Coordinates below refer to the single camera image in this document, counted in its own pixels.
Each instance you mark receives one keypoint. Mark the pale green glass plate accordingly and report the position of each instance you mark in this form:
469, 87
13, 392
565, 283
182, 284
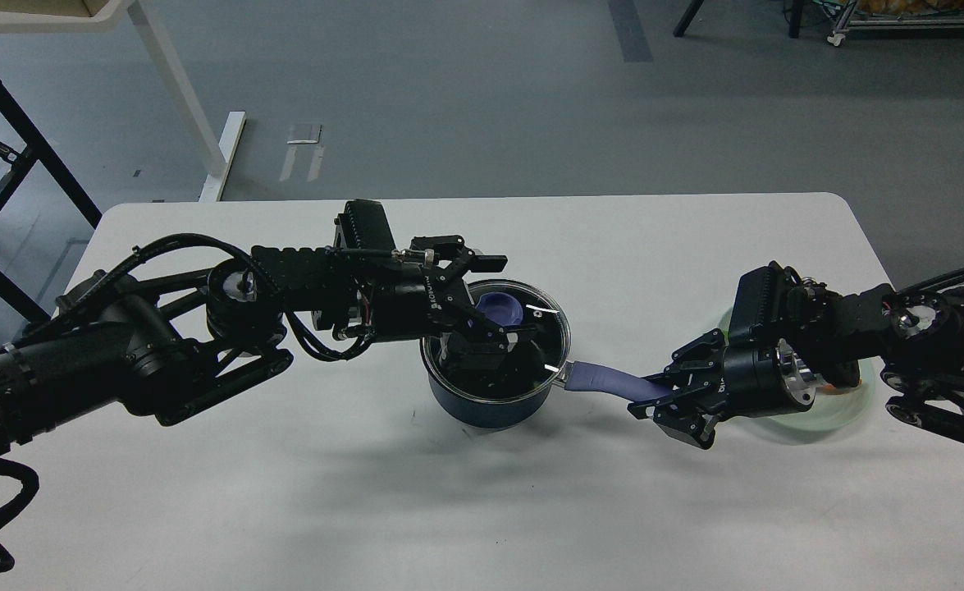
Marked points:
832, 410

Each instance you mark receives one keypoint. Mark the black furniture legs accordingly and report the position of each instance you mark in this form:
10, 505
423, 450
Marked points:
780, 18

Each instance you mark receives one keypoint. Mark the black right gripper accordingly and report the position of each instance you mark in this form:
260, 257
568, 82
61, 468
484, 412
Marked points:
752, 383

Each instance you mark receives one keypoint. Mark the orange toy carrot green leaves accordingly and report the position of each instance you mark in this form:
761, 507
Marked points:
842, 389

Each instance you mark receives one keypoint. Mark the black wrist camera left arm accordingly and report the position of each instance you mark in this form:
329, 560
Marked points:
363, 225

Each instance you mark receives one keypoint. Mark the black metal rack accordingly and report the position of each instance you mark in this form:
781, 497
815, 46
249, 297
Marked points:
36, 151

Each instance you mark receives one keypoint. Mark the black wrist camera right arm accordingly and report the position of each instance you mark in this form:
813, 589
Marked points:
759, 315

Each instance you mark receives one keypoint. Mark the dark blue saucepan purple handle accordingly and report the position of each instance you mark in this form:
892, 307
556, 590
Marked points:
574, 376

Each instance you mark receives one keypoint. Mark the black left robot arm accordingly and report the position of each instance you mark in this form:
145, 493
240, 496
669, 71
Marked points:
188, 321

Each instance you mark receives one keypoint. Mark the white desk with leg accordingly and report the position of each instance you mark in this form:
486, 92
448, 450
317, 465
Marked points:
215, 149

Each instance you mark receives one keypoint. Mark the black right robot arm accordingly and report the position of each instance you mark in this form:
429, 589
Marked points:
789, 335

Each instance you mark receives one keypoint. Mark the glass pot lid purple knob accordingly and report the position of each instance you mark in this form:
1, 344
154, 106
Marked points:
509, 364

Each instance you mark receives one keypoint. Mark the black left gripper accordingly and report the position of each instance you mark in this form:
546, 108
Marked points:
411, 301

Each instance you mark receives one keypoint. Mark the metal cart with wheels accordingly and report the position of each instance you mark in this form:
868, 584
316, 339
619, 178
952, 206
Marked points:
894, 16

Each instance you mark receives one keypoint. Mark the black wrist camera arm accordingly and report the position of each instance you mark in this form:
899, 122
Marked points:
759, 315
363, 225

